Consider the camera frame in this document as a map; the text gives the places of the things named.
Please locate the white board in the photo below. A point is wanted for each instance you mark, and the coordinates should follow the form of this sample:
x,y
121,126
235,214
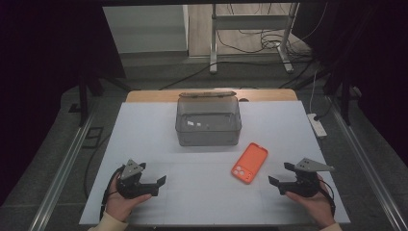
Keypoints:
x,y
198,199

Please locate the grey translucent plastic box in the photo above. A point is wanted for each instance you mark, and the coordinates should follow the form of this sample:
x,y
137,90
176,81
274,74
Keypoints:
x,y
208,126

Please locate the person's right hand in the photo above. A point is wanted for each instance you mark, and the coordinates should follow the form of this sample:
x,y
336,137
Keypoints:
x,y
316,207

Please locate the white cabinet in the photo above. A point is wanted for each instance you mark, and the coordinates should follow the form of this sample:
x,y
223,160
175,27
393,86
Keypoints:
x,y
146,29

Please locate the orange phone case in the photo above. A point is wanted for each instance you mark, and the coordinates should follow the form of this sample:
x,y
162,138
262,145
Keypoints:
x,y
250,163

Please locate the grey metal stand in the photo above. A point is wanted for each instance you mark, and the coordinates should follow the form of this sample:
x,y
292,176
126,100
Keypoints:
x,y
253,22

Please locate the aluminium rail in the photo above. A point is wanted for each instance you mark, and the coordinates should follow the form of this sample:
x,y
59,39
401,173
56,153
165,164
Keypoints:
x,y
369,166
61,173

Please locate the white power strip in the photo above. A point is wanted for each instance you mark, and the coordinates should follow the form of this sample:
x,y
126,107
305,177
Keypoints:
x,y
317,125

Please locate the black stand leg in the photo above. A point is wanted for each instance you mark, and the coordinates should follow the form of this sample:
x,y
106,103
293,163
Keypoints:
x,y
88,93
344,96

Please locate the dark curtain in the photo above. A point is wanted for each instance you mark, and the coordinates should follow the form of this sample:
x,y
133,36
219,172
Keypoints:
x,y
378,64
48,80

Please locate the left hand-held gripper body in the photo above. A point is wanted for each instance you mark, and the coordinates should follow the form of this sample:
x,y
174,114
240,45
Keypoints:
x,y
130,189

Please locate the person's left hand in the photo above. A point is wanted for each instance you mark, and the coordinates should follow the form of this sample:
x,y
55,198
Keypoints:
x,y
120,205

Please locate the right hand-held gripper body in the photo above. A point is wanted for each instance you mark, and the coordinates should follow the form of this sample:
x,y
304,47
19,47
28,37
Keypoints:
x,y
306,183

